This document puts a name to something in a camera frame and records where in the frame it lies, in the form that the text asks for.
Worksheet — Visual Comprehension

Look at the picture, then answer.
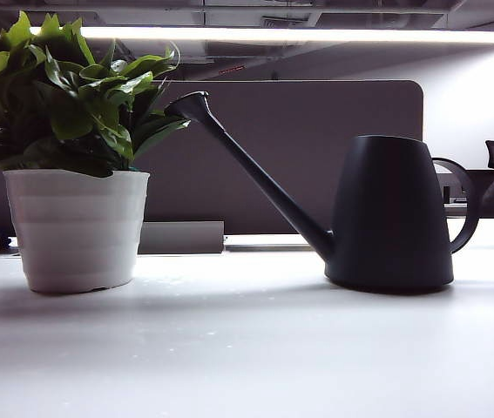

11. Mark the dark grey watering can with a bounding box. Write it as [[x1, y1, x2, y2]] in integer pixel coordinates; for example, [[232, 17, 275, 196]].
[[163, 91, 479, 293]]

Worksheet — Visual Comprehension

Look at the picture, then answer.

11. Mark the white ribbed plant pot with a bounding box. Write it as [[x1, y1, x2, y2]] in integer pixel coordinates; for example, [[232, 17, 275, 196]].
[[3, 169, 151, 293]]

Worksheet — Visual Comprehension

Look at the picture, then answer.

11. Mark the green leafy plant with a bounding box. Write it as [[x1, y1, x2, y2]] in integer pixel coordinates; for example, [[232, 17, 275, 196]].
[[0, 10, 192, 179]]

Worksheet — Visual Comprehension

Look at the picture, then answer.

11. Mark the brown-grey desk partition panel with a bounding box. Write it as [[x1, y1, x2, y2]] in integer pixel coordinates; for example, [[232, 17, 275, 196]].
[[135, 79, 425, 236]]

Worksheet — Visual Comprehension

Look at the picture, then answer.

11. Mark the long bright ceiling light strip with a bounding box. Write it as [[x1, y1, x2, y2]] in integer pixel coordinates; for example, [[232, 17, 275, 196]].
[[30, 24, 494, 44]]

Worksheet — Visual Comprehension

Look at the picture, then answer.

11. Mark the grey partition foot bracket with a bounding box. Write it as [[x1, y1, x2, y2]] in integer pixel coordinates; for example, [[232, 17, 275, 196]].
[[139, 220, 226, 255]]

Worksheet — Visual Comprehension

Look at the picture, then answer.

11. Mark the dark upright post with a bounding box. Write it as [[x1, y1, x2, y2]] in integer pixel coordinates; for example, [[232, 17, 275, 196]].
[[0, 167, 17, 250]]

